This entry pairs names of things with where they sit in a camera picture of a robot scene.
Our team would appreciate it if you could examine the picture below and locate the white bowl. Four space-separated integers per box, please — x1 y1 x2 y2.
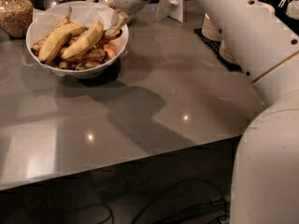
26 25 129 78

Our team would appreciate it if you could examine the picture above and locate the white paper bowl liner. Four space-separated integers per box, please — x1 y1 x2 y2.
27 1 113 40

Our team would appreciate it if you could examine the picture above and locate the banana with stem back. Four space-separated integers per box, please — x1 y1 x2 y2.
31 7 72 56

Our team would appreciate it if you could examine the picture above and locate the black rubber mat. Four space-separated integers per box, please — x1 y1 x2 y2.
193 28 241 72

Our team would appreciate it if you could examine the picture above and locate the yellow banana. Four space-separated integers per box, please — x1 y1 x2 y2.
61 21 104 61
38 22 86 63

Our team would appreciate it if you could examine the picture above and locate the brown banana bottom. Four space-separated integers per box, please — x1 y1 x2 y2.
75 49 107 71

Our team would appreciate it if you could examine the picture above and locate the black floor cable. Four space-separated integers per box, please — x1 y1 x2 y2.
130 178 230 224

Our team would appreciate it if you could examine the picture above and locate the glass jar with grains left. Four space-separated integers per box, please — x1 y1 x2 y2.
0 0 34 38

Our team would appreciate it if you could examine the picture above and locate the yellow banana left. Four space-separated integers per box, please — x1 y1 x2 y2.
38 22 86 63

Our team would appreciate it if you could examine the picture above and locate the brown spotted banana upper right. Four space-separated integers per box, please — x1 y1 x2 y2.
100 30 122 42

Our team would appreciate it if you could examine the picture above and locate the yellow banana right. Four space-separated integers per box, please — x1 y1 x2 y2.
61 21 104 61

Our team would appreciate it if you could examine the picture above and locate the paper bowl stack left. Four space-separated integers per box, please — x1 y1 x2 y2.
202 14 222 42

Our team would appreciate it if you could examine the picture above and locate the white sign stand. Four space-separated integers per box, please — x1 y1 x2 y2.
155 0 186 23

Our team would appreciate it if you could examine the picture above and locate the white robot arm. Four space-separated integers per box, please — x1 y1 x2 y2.
90 0 299 224

